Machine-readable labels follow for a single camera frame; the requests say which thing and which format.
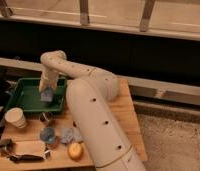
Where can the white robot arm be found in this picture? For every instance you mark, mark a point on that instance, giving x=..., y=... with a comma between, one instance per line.
x=87, y=97

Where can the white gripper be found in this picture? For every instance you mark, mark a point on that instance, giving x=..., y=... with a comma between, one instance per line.
x=49, y=78

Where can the blue sponge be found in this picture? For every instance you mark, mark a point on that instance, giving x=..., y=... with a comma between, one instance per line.
x=47, y=94

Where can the blue glass cup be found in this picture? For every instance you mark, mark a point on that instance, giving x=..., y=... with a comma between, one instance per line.
x=47, y=135

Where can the crumpled blue cloth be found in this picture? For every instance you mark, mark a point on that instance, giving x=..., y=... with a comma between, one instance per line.
x=69, y=135

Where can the yellow round fruit toy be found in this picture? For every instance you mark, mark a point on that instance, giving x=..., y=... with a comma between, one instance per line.
x=75, y=151

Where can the dark tool at edge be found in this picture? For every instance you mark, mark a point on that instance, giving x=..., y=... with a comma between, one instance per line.
x=6, y=148

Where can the brown paper bag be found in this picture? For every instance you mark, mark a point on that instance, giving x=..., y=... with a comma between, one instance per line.
x=34, y=148

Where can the green plastic tray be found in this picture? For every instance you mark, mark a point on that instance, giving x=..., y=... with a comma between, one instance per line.
x=26, y=96

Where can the white paper cup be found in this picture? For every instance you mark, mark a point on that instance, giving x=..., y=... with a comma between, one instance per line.
x=15, y=116

